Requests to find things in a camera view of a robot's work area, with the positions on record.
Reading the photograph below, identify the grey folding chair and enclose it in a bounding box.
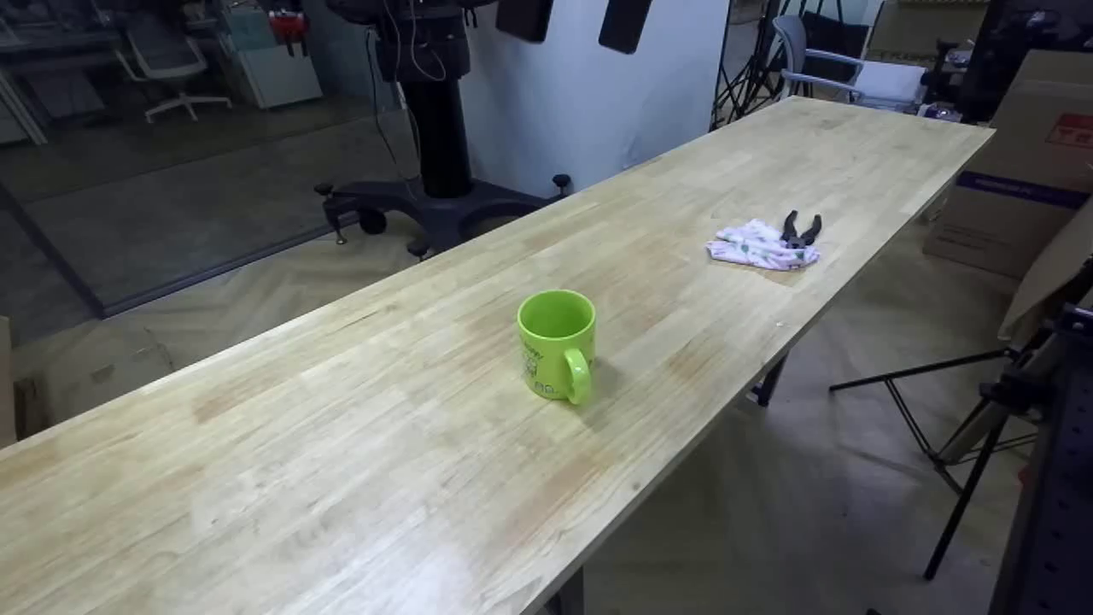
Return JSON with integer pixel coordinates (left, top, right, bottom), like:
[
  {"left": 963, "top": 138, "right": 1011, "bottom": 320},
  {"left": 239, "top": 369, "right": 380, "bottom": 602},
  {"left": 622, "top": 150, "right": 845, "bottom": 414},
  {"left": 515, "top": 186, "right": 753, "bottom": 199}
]
[{"left": 773, "top": 11, "right": 925, "bottom": 111}]

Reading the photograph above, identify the white office chair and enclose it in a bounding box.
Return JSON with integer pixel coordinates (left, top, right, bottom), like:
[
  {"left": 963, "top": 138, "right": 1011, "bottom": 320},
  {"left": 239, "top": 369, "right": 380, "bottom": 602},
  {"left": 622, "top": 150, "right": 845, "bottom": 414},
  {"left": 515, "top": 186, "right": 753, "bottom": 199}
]
[{"left": 112, "top": 12, "right": 231, "bottom": 123}]

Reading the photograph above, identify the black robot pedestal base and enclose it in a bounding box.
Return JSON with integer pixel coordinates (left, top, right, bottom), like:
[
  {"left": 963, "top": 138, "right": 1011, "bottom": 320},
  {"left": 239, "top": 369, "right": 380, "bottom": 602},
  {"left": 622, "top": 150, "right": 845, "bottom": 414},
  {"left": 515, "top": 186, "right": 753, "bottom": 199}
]
[{"left": 318, "top": 0, "right": 542, "bottom": 256}]

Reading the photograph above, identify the green plastic mug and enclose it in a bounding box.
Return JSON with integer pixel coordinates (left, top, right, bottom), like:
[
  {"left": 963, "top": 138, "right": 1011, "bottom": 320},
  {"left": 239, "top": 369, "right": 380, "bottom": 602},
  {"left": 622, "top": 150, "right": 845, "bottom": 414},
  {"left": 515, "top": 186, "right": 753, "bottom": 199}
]
[{"left": 515, "top": 288, "right": 599, "bottom": 405}]

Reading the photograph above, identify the black tripod stand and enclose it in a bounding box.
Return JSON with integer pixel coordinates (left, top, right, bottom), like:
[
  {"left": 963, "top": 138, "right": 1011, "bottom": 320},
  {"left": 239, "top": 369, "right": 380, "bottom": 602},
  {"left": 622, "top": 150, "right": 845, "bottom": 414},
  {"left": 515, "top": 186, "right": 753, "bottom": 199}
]
[{"left": 835, "top": 259, "right": 1093, "bottom": 582}]

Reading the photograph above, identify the cardboard box with label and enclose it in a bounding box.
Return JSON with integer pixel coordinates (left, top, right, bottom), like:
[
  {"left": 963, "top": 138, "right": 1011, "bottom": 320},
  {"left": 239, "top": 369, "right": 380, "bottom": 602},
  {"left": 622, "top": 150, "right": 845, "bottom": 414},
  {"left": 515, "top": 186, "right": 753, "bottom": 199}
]
[{"left": 925, "top": 50, "right": 1093, "bottom": 278}]

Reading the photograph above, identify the white patterned cloth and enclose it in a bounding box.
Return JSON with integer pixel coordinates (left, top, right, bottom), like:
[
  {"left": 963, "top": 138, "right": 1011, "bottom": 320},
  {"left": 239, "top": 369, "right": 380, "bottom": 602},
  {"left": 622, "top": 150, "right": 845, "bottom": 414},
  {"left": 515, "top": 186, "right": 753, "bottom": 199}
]
[{"left": 708, "top": 218, "right": 821, "bottom": 272}]

